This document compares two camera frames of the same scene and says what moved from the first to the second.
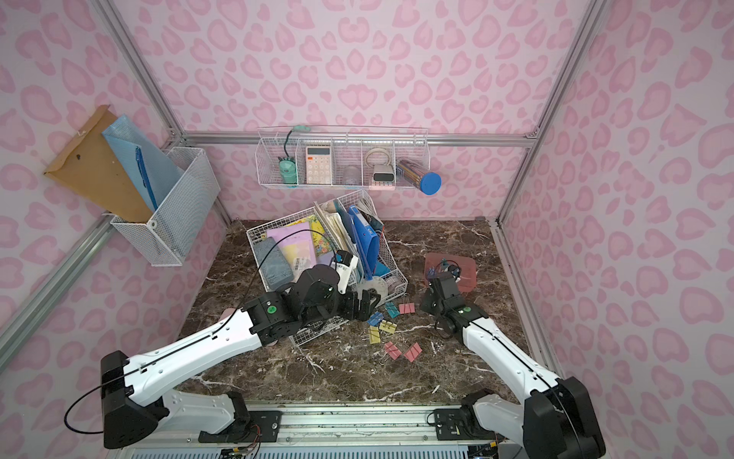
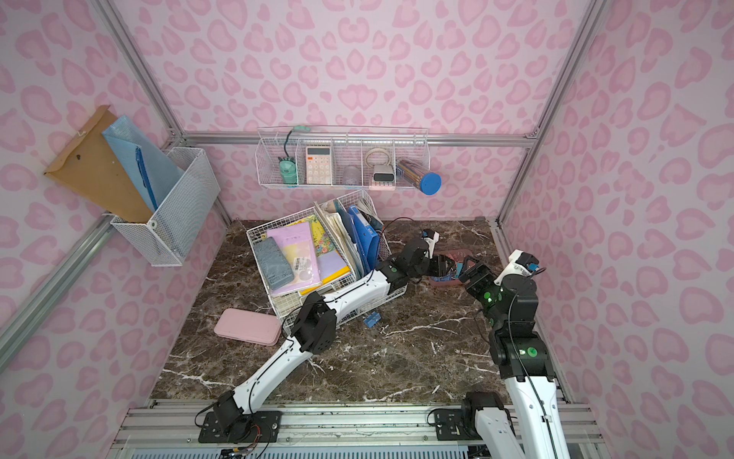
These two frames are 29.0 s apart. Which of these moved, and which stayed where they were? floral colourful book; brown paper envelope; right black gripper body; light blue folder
Moved: right black gripper body
Stayed: floral colourful book; brown paper envelope; light blue folder
